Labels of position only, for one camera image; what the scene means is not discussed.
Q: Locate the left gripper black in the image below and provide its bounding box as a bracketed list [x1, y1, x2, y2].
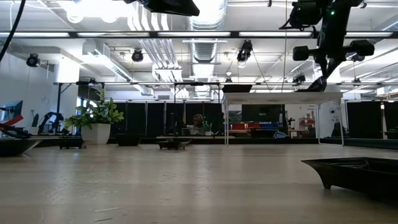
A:
[123, 0, 200, 17]

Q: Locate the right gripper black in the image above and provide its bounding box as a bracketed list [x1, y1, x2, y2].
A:
[292, 15, 376, 78]

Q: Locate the small black square plate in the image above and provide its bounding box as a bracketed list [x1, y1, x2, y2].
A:
[58, 138, 85, 149]
[156, 141, 192, 151]
[300, 156, 398, 200]

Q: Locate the black partition screen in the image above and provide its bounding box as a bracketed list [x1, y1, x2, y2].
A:
[346, 101, 384, 139]
[111, 101, 224, 138]

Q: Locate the red storage bin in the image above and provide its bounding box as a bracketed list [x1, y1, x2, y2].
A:
[229, 123, 262, 131]

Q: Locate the person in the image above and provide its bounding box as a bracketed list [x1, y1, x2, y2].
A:
[192, 113, 205, 129]

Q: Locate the green plant in white pot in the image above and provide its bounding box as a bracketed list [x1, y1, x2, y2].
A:
[63, 88, 125, 146]

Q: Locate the background monitor screen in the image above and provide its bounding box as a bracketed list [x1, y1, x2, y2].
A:
[0, 100, 24, 127]

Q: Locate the silver ventilation duct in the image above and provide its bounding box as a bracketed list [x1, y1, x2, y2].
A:
[183, 0, 229, 99]

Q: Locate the frame beam with light strips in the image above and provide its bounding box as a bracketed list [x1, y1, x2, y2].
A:
[0, 30, 398, 39]

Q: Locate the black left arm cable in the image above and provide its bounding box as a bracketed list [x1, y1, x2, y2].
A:
[0, 0, 26, 62]

